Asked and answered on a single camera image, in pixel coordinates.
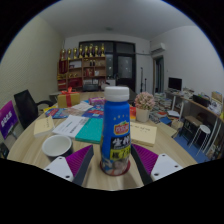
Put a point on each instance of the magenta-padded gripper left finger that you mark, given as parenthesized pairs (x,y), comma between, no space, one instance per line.
(78,160)

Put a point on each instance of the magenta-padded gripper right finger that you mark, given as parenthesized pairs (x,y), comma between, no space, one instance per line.
(146,159)

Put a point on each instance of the blue white-capped drink bottle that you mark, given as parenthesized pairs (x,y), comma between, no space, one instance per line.
(115,133)

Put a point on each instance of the black cup with white inside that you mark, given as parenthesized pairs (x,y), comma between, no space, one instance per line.
(56,146)

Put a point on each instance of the tan paper envelope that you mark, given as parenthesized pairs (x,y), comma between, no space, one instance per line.
(143,133)

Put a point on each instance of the teal book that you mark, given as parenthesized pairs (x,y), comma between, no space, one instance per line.
(90,130)

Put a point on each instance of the white printed paper sheet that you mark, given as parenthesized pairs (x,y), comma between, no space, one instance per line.
(70,126)

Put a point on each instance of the pale yellow book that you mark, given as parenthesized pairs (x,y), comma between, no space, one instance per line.
(44,126)

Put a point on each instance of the pink flowers in white pot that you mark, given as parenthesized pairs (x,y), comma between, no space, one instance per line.
(144,105)

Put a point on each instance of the white round stool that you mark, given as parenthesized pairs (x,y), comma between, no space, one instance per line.
(200,131)

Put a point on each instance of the yellow gift box, red ribbon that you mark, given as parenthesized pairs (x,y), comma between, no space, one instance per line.
(68,99)

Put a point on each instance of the long wooden side desk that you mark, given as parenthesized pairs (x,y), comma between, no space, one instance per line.
(196,106)

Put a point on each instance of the black office chair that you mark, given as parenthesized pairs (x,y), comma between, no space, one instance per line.
(26,106)

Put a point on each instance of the black computer monitor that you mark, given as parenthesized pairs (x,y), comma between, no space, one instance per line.
(175,83)

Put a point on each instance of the purple sign on stand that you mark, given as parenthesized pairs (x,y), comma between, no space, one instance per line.
(7,118)

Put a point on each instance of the wooden shelf unit with trophies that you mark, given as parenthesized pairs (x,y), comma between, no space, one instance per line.
(81,68)

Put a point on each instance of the black framed glass door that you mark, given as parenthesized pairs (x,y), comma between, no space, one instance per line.
(125,66)

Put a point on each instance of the white wall air conditioner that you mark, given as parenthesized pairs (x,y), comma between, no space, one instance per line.
(158,47)

